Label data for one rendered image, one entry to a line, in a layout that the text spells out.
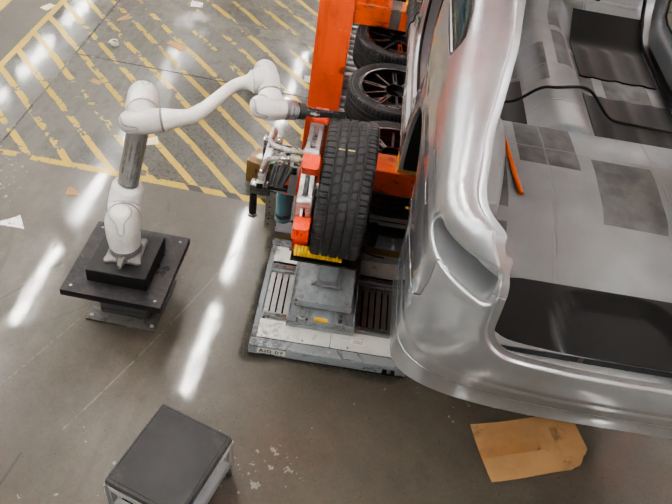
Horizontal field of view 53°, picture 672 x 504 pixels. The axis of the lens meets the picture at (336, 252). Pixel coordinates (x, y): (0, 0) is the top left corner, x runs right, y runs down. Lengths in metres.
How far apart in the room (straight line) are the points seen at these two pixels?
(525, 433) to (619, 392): 1.25
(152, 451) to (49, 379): 0.86
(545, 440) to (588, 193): 1.25
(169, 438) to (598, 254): 2.00
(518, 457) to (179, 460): 1.64
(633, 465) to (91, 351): 2.78
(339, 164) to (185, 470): 1.40
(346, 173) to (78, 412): 1.68
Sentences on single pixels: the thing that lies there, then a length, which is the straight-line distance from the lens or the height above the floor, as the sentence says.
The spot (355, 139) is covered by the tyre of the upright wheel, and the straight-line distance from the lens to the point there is 2.97.
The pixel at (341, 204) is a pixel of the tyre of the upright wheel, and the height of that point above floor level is 1.01.
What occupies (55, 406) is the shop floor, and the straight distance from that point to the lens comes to 3.48.
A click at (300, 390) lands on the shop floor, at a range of 3.45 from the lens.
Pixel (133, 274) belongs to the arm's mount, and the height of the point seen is 0.38.
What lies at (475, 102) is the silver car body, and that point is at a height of 1.72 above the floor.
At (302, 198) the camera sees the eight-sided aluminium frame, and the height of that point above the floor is 0.98.
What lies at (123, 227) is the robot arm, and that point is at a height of 0.61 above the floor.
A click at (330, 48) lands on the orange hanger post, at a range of 3.26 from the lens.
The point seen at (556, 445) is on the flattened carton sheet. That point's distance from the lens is 3.65.
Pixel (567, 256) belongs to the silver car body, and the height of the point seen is 0.95.
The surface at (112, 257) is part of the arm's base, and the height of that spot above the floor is 0.40.
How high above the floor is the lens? 2.91
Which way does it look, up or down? 45 degrees down
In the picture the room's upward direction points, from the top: 11 degrees clockwise
